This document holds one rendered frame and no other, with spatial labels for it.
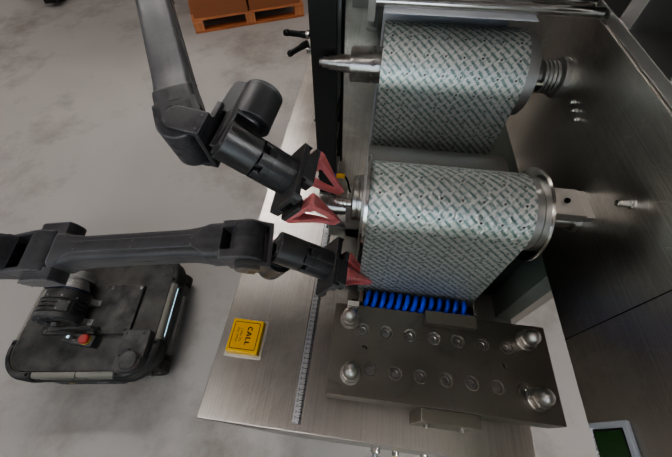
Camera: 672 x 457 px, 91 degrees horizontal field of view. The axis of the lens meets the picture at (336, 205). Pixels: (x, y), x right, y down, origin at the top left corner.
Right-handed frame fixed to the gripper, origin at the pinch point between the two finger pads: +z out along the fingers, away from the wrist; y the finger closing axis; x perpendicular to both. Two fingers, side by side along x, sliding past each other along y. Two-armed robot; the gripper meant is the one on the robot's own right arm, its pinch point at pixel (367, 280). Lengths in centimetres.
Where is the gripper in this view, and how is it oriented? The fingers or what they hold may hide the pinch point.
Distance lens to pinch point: 67.1
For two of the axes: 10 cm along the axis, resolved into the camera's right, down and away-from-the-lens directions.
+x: 5.0, -4.6, -7.3
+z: 8.6, 3.8, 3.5
